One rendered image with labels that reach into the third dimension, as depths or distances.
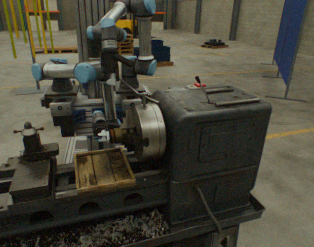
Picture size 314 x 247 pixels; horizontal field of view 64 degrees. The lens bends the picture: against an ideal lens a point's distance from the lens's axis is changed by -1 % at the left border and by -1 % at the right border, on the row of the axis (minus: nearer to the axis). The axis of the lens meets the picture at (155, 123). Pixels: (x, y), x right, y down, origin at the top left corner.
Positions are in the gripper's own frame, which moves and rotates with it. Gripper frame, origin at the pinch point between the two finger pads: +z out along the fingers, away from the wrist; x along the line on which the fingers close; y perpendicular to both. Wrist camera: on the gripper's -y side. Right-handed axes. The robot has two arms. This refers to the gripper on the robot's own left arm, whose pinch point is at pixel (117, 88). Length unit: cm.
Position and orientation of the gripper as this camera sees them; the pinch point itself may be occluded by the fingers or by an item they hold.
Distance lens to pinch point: 137.7
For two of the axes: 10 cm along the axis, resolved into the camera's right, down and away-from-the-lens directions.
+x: 3.0, 1.0, -9.5
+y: -9.5, 1.1, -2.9
